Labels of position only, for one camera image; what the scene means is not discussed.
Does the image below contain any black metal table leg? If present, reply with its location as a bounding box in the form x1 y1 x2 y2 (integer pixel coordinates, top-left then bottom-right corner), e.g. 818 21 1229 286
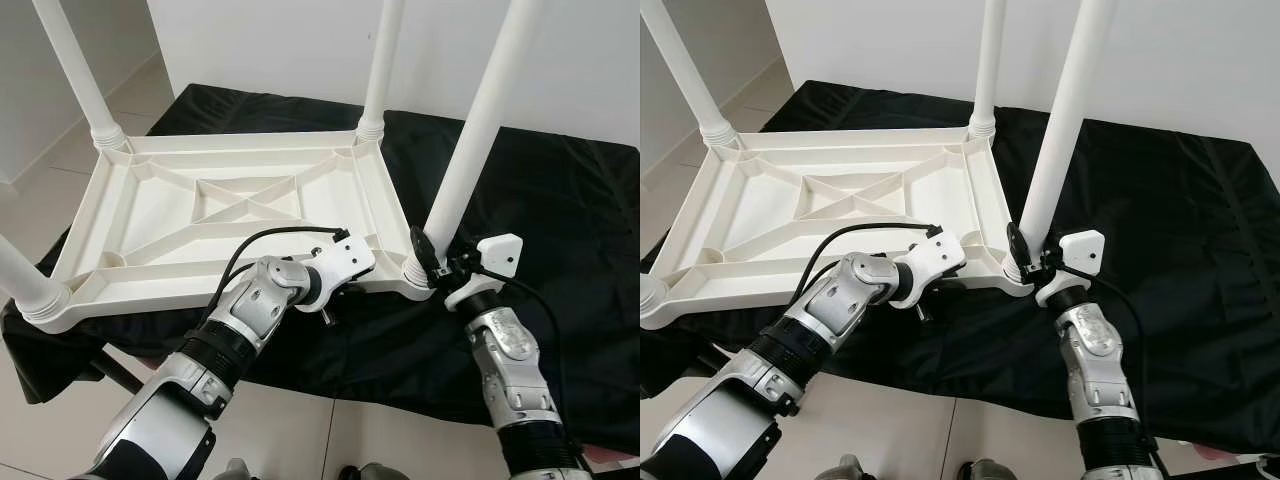
85 345 146 396

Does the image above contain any white plastic table top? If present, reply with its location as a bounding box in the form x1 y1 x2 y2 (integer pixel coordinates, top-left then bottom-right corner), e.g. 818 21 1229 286
20 128 441 333
640 125 1036 331

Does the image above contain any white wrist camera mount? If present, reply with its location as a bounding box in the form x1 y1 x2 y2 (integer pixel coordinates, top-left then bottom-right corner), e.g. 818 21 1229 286
300 230 378 306
443 233 525 311
1035 230 1106 308
890 228 969 301

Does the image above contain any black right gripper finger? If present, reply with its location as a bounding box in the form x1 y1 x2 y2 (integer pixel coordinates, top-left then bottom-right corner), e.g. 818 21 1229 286
1005 222 1033 273
410 225 441 276

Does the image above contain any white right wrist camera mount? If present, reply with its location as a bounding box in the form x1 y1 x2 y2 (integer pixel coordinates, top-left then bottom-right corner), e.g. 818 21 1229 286
1035 230 1106 308
443 233 525 311

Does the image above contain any black table cloth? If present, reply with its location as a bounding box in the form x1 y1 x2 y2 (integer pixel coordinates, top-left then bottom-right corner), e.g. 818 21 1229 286
640 80 1280 456
0 82 641 456

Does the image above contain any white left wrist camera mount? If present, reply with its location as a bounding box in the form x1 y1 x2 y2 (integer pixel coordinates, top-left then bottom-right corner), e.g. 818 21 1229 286
300 230 378 306
890 228 969 301

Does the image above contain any grey right robot leg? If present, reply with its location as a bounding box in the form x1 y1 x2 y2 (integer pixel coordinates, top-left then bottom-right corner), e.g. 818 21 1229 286
338 462 411 480
955 458 1016 480

